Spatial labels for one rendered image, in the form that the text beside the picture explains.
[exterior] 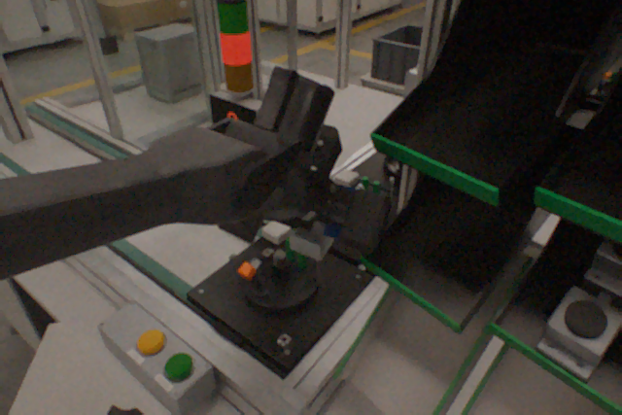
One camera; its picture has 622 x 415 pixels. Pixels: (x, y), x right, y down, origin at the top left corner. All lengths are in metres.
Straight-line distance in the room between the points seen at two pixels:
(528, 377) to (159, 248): 0.73
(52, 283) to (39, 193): 0.87
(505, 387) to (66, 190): 0.53
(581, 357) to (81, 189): 0.41
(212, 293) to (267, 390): 0.20
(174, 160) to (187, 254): 0.70
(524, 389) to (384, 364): 0.17
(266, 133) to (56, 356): 0.71
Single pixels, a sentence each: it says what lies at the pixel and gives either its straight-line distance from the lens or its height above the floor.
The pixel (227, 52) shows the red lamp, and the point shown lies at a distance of 0.79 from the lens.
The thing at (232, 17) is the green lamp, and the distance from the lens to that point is 0.77.
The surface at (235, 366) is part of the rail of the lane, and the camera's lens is 0.74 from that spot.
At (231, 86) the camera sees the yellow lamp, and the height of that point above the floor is 1.27.
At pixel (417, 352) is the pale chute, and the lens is 0.64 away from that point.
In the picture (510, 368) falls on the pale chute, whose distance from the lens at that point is 0.63.
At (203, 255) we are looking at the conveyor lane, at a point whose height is 0.92.
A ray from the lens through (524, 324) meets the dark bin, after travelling 0.51.
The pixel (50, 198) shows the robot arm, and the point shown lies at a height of 1.44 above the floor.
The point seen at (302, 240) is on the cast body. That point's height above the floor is 1.21.
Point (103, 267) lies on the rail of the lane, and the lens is 0.95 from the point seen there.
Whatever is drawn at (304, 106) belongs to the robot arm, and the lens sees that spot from 0.37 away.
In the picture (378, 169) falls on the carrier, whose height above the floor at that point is 0.97.
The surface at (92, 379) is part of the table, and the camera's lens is 0.91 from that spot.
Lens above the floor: 1.56
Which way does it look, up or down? 34 degrees down
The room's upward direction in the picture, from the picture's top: straight up
